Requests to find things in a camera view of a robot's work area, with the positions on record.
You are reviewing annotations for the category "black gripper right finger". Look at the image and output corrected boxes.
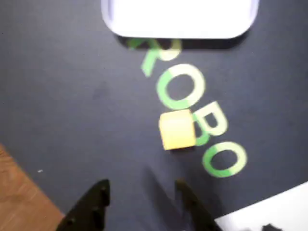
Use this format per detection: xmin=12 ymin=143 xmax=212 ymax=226
xmin=175 ymin=178 xmax=223 ymax=231

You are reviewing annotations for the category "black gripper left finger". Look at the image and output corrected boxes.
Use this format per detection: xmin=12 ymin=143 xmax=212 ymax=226
xmin=56 ymin=179 xmax=111 ymax=231

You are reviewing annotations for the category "yellow cube block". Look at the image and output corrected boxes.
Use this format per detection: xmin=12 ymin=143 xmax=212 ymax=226
xmin=158 ymin=110 xmax=197 ymax=151

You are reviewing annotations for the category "white rectangular tray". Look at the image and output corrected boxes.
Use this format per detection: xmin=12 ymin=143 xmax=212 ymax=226
xmin=100 ymin=0 xmax=260 ymax=40

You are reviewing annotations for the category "black mat with WOWROBO print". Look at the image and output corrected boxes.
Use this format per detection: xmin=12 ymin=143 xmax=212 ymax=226
xmin=0 ymin=0 xmax=308 ymax=231

